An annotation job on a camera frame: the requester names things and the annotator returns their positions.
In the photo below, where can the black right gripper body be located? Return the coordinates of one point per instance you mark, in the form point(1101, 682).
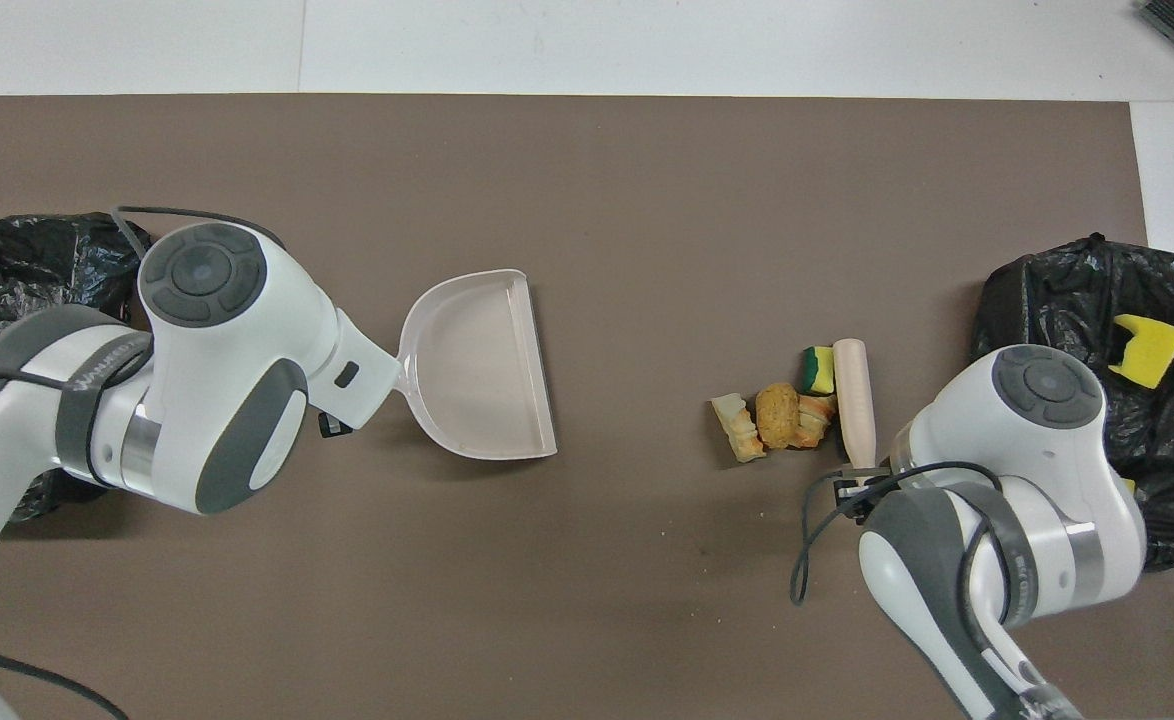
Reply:
point(872, 507)

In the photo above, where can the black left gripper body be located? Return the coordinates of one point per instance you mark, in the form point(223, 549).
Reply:
point(335, 427)

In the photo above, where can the orange striped bread toy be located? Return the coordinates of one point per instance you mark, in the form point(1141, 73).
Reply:
point(815, 420)

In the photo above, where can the beige brush black bristles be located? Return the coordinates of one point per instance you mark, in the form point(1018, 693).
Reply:
point(855, 400)

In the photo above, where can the brown peanut shaped toy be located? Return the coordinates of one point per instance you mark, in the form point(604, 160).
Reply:
point(777, 415)

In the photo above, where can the yellow green wedge sponge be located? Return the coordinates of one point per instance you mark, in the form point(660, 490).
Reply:
point(819, 375)

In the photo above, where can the pale greenish foam chunk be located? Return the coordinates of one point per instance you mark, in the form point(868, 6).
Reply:
point(739, 430)

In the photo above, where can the beige plastic dustpan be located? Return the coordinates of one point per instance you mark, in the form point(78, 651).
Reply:
point(477, 370)

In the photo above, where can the notched yellow sponge piece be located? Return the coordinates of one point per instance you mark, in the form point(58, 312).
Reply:
point(1147, 350)

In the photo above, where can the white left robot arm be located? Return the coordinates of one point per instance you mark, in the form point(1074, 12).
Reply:
point(217, 400)

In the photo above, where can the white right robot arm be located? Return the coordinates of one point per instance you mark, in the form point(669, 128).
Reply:
point(1037, 450)

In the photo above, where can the brown table mat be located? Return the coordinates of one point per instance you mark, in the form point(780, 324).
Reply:
point(647, 200)

